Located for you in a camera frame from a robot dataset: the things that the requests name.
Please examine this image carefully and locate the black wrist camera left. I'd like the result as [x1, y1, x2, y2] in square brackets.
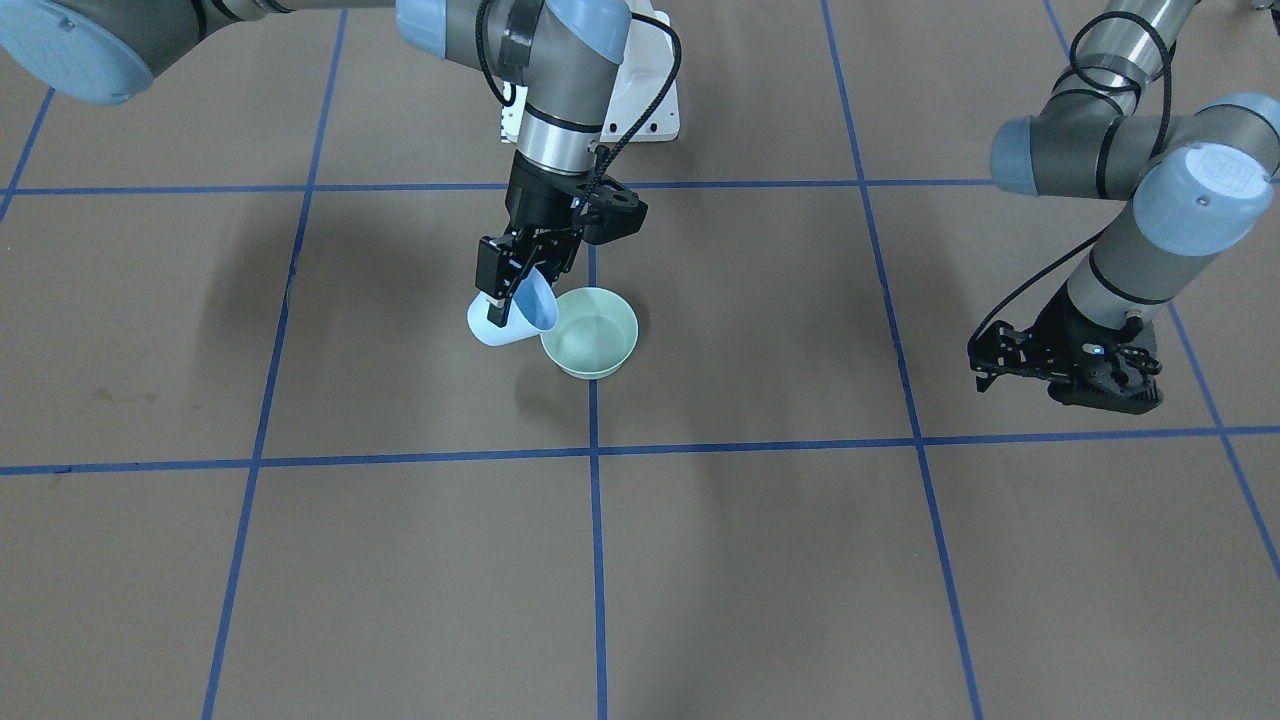
[1048, 369, 1164, 415]

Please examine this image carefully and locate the green ceramic bowl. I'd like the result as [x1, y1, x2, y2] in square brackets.
[540, 287, 639, 380]

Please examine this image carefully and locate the light blue paper cup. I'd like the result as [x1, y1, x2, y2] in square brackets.
[466, 269, 559, 347]

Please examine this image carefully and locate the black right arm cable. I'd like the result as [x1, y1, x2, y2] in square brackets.
[474, 0, 684, 201]

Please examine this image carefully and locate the brown paper table mat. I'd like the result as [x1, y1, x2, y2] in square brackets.
[1, 1, 1277, 719]

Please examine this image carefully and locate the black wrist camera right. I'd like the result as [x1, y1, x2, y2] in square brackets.
[573, 176, 649, 246]

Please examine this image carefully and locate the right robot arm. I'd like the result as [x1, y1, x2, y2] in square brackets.
[3, 1, 1030, 395]

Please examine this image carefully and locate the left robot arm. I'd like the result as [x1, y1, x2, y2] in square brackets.
[966, 1, 1277, 413]

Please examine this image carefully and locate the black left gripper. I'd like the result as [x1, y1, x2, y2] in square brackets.
[966, 290, 1161, 393]

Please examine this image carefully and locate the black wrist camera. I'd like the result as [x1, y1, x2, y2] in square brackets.
[573, 176, 649, 246]
[1048, 369, 1164, 415]

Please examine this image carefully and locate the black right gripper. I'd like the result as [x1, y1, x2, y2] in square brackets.
[475, 150, 595, 327]

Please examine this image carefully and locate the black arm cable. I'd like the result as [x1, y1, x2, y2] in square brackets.
[968, 10, 1176, 346]
[474, 0, 684, 201]

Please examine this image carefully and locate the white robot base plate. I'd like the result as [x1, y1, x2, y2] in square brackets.
[498, 8, 681, 146]

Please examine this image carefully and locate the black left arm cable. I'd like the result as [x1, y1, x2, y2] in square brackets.
[968, 10, 1176, 346]

